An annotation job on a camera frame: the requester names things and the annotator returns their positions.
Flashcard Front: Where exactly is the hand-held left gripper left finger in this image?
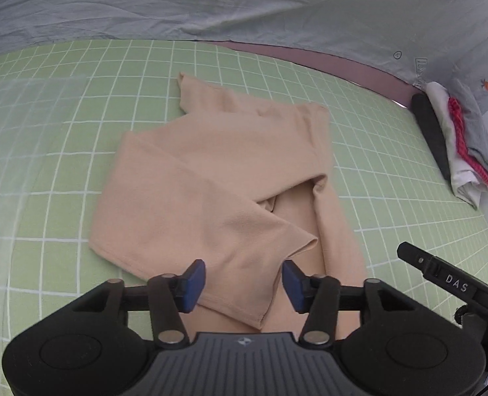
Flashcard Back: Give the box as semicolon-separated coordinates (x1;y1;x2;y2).
69;259;207;346

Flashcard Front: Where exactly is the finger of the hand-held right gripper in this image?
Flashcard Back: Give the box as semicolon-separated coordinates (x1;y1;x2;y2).
396;242;435;278

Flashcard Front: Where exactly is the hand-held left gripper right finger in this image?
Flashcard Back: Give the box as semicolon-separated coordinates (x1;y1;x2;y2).
281;260;418;346

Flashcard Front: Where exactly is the beige long-sleeve shirt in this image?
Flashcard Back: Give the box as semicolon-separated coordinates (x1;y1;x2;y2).
89;72;368;335

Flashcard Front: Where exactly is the stack of folded clothes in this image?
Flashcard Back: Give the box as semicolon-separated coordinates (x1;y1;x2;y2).
425;82;481;210

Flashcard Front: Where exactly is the black folded garment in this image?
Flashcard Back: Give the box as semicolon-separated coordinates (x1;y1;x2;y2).
411;93;453;181

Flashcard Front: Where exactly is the red striped folded garment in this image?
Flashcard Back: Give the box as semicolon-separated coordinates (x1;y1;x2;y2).
448;97;488;191

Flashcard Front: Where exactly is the grey folded garment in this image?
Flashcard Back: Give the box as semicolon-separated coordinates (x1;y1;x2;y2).
450;78;488;178

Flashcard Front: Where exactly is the green grid mat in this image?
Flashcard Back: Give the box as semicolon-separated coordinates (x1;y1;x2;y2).
0;39;488;364

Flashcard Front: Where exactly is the pink mattress edge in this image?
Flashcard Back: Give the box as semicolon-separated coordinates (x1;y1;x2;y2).
217;40;418;110

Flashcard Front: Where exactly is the grey carrot-print bed sheet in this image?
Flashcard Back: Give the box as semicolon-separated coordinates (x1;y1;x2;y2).
0;0;488;116

